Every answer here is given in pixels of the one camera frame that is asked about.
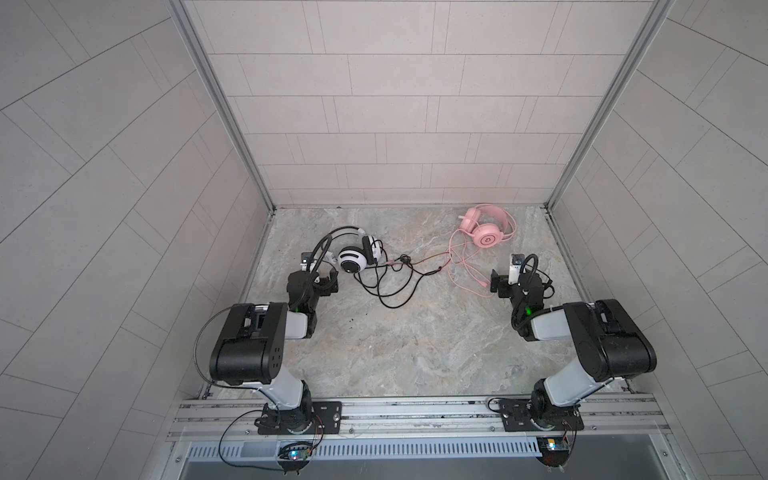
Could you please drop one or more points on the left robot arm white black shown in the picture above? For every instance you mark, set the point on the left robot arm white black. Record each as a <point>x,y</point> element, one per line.
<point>248,354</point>

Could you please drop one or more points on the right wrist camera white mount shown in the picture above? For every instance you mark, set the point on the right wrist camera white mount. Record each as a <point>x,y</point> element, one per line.
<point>516,262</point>

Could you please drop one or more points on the circuit board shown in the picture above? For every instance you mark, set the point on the circuit board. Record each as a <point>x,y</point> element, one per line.
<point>296,452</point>
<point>555,451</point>

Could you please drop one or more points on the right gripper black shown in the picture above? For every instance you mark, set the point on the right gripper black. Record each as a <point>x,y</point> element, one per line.
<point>501,284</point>

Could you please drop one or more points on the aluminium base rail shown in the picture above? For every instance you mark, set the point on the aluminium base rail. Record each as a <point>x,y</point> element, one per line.
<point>418,417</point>

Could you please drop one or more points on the white black headphones with cable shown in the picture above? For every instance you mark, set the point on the white black headphones with cable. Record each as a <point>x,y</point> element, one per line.
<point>369,263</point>

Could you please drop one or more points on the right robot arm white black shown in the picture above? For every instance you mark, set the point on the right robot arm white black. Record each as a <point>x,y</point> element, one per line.
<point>607,342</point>

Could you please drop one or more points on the left circuit board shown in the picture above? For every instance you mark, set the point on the left circuit board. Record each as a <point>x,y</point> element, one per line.
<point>296,452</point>

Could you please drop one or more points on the pink headphones with cable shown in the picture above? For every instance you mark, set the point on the pink headphones with cable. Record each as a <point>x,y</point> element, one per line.
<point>481,227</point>

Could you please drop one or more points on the white vent grille strip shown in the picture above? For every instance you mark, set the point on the white vent grille strip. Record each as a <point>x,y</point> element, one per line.
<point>365,449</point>

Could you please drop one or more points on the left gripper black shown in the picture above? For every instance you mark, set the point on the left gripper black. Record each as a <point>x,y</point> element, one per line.
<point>324,279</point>

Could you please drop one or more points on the right circuit board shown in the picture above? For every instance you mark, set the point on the right circuit board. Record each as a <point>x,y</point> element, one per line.
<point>555,451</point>

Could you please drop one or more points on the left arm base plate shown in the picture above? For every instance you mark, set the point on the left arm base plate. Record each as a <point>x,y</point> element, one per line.
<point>321,416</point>

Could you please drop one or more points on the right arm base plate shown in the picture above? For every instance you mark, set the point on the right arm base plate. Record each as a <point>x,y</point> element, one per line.
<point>526,415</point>

